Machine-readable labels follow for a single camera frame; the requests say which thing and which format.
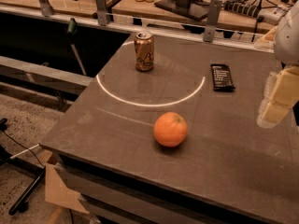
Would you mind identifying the green handled tool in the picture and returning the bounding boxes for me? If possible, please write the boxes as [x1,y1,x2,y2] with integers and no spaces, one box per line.
[66,17,88,77]

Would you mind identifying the metal rail bracket middle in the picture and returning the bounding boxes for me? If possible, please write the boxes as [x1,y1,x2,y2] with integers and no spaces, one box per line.
[95,0,109,26]

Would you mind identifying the black monitor stand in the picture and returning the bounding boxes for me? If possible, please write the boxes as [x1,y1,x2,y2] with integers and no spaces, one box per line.
[154,0,209,21]

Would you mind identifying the metal rail bracket right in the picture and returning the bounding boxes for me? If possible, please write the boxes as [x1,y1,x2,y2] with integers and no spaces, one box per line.
[203,0,222,42]

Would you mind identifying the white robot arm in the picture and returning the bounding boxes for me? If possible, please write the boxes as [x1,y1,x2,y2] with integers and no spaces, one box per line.
[257,1,299,129]

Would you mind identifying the cardboard piece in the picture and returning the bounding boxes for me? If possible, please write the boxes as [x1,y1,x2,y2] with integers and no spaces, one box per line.
[45,163,89,214]

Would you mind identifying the gold soda can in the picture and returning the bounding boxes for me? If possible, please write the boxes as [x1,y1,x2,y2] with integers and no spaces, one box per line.
[135,30,154,72]

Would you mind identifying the black rxbar chocolate bar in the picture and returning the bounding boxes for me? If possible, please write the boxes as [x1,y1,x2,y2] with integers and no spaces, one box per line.
[210,63,235,92]

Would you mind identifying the metal rail bracket left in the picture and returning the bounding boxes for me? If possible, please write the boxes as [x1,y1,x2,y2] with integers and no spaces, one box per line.
[38,0,54,17]

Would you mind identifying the metal rail bracket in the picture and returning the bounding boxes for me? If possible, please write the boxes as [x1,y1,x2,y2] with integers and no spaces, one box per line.
[203,0,222,42]
[95,0,109,26]
[38,0,54,17]

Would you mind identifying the orange fruit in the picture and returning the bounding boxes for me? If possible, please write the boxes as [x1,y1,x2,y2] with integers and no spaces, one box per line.
[153,112,188,147]

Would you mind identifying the black tripod leg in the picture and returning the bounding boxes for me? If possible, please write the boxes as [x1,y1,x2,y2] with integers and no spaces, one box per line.
[0,118,47,217]

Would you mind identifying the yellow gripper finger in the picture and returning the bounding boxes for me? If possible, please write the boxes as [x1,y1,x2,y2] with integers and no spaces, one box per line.
[257,66,299,129]
[253,26,277,49]

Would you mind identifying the black power strip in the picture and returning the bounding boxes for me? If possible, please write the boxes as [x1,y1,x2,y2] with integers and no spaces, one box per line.
[223,0,283,26]

